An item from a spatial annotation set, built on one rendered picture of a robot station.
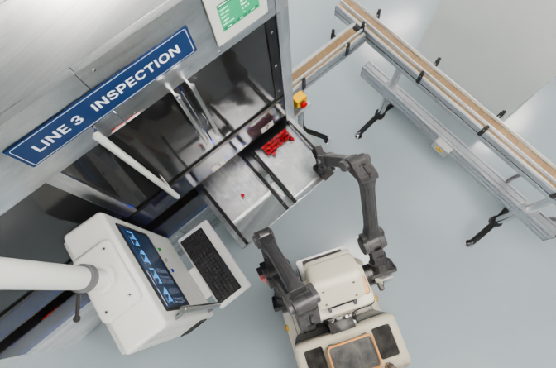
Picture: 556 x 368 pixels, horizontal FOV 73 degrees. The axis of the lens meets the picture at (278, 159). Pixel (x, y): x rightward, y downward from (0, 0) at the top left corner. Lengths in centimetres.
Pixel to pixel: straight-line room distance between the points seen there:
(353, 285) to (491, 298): 176
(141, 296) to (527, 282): 265
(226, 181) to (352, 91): 163
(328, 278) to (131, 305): 71
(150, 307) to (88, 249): 32
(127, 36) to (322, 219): 219
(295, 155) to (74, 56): 135
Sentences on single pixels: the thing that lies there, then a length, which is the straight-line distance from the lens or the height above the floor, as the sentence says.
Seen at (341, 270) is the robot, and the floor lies 137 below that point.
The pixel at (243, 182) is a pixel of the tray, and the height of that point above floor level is 88.
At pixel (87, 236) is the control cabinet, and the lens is 157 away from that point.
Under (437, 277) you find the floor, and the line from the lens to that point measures 305.
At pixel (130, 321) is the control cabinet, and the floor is 155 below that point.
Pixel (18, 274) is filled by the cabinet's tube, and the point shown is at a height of 204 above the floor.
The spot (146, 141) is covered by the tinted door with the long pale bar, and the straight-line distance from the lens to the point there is 149.
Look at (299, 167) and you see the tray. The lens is 212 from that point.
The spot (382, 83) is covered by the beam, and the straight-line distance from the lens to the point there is 278.
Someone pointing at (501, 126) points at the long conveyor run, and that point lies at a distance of 242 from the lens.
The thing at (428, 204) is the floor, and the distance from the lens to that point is 312.
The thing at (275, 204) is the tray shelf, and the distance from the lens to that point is 207.
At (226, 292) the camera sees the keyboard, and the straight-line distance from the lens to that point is 211.
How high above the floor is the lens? 290
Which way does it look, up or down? 70 degrees down
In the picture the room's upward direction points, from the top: 11 degrees counter-clockwise
